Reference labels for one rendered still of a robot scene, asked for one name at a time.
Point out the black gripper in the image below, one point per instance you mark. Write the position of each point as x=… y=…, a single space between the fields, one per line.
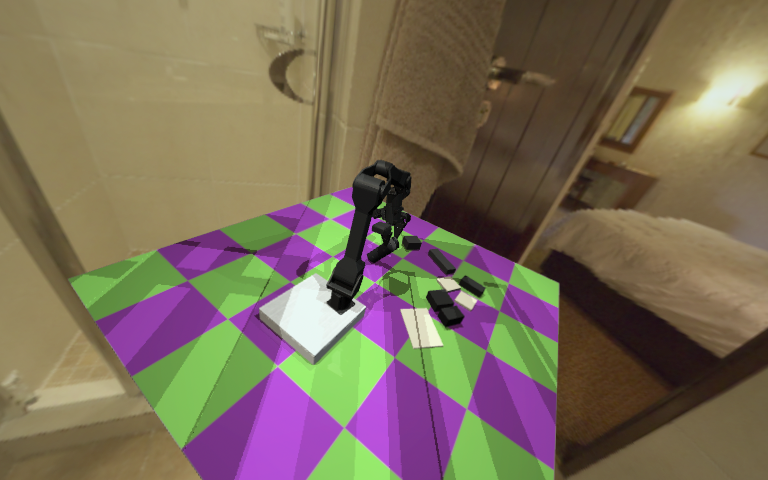
x=395 y=217

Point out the dark grey controller unit with green rocker switches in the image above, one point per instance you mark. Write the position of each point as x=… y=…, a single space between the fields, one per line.
x=382 y=251

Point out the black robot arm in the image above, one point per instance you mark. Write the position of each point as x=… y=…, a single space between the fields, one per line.
x=368 y=193

